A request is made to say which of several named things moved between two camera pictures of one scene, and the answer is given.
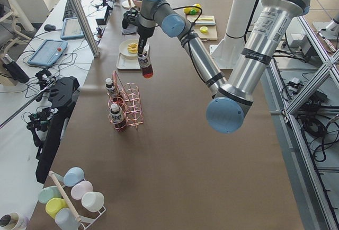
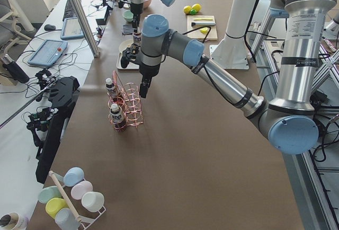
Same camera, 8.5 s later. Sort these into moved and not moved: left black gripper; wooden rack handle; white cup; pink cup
Moved: left black gripper
Not moved: pink cup; white cup; wooden rack handle
